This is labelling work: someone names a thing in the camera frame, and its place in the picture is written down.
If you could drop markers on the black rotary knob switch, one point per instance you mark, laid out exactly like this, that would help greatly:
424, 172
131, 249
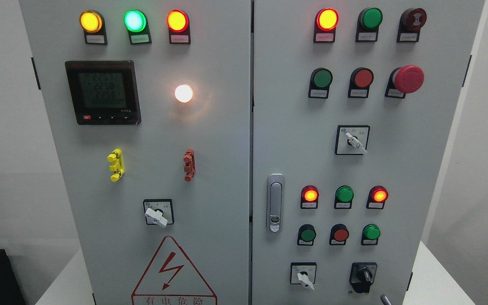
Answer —
362, 276

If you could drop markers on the red terminal connector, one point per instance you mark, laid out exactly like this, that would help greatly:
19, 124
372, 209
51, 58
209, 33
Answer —
189, 165

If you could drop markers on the red lit lamp lower left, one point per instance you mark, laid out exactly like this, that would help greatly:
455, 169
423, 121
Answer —
309, 198

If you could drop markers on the red lit lamp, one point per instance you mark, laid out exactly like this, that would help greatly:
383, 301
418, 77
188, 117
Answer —
309, 198
325, 24

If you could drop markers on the white lit indicator lamp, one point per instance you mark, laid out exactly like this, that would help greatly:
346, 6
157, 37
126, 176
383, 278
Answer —
183, 93

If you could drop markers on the green push button lower left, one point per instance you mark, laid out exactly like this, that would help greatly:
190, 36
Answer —
306, 235

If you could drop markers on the green push button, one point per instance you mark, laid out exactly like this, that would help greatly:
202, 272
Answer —
319, 85
370, 235
306, 235

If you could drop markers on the green push button upper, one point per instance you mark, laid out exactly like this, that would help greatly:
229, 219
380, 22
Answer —
319, 85

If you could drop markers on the grey left cabinet door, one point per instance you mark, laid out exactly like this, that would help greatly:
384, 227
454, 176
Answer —
211, 212

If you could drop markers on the grey cabinet door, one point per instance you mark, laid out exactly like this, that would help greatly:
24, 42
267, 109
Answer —
211, 212
295, 135

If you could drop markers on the green lamp lower middle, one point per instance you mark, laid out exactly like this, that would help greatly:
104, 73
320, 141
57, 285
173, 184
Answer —
344, 196

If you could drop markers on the grey right cabinet door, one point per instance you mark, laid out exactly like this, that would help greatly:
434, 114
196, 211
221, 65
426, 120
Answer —
295, 135

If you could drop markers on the red push button lower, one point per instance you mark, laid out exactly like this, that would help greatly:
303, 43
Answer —
338, 235

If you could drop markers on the red push button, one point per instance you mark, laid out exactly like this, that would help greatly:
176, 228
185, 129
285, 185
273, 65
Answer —
338, 235
360, 81

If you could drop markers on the yellow terminal connector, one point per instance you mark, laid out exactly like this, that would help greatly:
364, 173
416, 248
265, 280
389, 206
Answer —
116, 164

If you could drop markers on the red push button upper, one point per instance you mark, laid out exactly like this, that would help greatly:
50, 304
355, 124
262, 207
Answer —
360, 81

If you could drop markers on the red lamp lower right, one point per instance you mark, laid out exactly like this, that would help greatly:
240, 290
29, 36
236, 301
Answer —
377, 198

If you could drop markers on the red electrical warning sticker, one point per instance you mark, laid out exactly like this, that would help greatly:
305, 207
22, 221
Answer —
172, 279

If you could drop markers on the red lit lamp left door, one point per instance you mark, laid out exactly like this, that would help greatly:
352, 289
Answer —
178, 27

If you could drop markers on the green push button lower right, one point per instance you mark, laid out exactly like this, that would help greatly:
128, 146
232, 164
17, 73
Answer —
370, 235

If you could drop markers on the black digital power meter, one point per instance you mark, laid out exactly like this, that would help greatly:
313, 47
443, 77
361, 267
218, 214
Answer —
104, 92

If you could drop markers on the red lit lamp right top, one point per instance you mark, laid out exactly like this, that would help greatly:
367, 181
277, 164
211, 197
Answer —
325, 24

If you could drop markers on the green lit indicator lamp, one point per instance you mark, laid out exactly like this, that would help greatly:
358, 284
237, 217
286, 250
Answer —
137, 26

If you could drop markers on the red emergency stop button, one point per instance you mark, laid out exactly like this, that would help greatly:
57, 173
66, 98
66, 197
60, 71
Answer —
404, 80

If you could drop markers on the green lamp right top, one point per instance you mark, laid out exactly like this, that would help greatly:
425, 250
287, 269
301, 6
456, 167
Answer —
368, 24

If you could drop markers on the yellow indicator lamp top left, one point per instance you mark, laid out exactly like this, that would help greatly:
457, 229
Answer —
93, 25

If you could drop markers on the red buzzer alarm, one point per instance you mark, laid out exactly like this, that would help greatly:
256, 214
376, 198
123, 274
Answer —
410, 23

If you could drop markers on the silver door lock handle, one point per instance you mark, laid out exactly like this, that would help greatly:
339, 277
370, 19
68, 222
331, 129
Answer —
274, 203

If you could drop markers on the white selector switch left door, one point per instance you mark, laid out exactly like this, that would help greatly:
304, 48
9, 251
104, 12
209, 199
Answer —
158, 212

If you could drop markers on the white selector switch upper right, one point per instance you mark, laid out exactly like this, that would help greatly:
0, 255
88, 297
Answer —
352, 139

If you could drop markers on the white selector switch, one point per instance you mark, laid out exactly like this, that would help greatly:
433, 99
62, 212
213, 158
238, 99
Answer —
352, 139
304, 274

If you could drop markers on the white selector switch bottom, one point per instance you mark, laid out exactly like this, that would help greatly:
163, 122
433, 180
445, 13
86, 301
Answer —
304, 274

